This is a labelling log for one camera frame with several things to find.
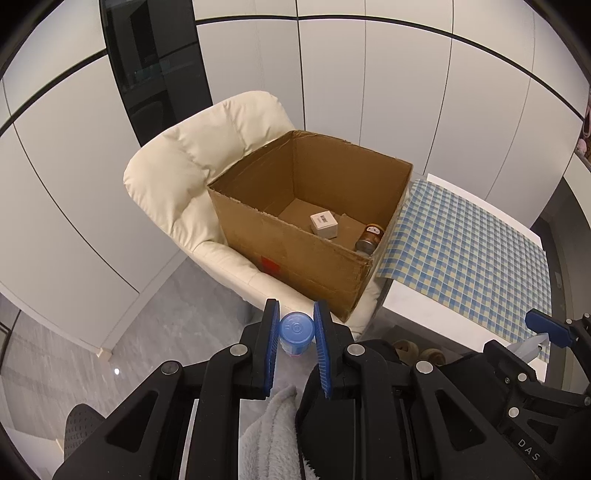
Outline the small bottle with blue cap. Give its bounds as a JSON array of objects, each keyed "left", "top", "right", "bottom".
[{"left": 278, "top": 312, "right": 315, "bottom": 359}]

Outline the dark glass panel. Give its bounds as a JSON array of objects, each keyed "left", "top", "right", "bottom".
[{"left": 99, "top": 0, "right": 216, "bottom": 147}]

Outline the brown jar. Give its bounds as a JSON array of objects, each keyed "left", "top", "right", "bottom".
[{"left": 355, "top": 223, "right": 385, "bottom": 256}]

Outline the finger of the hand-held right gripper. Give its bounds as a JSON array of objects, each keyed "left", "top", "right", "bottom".
[
  {"left": 525, "top": 310, "right": 591, "bottom": 352},
  {"left": 484, "top": 340, "right": 591, "bottom": 416}
]

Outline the beige slipper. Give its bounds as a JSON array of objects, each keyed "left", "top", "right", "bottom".
[
  {"left": 392, "top": 339, "right": 420, "bottom": 365},
  {"left": 418, "top": 348, "right": 448, "bottom": 369}
]

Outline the grey perforated stool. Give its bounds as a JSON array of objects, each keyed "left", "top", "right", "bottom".
[{"left": 64, "top": 404, "right": 108, "bottom": 460}]

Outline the blue yellow checkered tablecloth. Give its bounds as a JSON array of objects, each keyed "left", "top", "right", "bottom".
[{"left": 374, "top": 179, "right": 553, "bottom": 363}]

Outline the brown cardboard box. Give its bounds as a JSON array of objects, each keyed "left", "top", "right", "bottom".
[{"left": 207, "top": 130, "right": 414, "bottom": 324}]

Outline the small white plastic item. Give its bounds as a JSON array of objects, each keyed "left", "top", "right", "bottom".
[{"left": 507, "top": 333, "right": 551, "bottom": 364}]

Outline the cream padded armchair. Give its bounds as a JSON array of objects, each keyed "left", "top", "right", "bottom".
[{"left": 123, "top": 91, "right": 384, "bottom": 335}]

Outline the grey fleece garment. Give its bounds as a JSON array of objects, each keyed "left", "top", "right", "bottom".
[{"left": 239, "top": 384, "right": 305, "bottom": 480}]

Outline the small white cardboard box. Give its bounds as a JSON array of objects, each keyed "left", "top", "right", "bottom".
[{"left": 309, "top": 211, "right": 340, "bottom": 239}]

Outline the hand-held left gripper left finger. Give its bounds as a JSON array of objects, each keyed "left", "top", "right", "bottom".
[{"left": 52, "top": 298, "right": 281, "bottom": 480}]

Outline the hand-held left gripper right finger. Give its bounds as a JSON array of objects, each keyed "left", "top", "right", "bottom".
[{"left": 313, "top": 301, "right": 536, "bottom": 480}]

